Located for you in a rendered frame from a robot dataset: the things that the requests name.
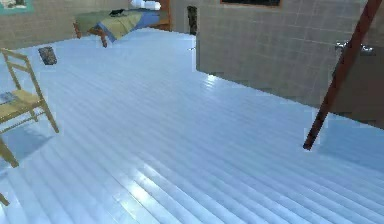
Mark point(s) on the tan wooden chair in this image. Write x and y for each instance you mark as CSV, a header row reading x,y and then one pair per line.
x,y
20,106

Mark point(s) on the wooden bed with green cover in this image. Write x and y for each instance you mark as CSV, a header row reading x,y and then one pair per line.
x,y
116,22

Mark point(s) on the white pillow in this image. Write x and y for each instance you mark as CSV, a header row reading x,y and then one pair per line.
x,y
144,4

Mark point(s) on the black object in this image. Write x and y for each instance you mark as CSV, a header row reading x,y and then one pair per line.
x,y
116,12

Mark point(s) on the dark grey bin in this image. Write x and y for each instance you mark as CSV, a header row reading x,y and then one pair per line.
x,y
47,55

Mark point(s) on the teal framed picture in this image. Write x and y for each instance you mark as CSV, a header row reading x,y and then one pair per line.
x,y
15,5

